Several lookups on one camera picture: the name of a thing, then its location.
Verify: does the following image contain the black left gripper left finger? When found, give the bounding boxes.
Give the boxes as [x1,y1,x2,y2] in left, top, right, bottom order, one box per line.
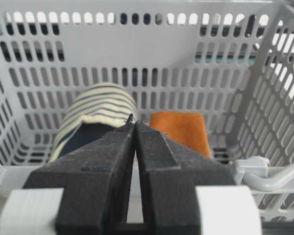
[0,113,137,235]

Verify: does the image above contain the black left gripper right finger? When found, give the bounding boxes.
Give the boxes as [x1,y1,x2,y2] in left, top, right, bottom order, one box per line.
[136,121,263,235]

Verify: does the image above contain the orange cloth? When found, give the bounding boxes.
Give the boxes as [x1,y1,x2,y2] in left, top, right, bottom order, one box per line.
[149,111,211,158]

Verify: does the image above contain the cream navy striped cloth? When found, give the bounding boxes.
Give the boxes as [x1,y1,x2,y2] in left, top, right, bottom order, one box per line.
[49,82,139,162]

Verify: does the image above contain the grey plastic shopping basket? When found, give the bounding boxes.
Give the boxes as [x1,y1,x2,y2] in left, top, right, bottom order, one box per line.
[0,0,294,223]

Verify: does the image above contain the grey basket handle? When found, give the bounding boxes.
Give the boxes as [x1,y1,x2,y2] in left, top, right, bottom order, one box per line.
[228,156,294,192]

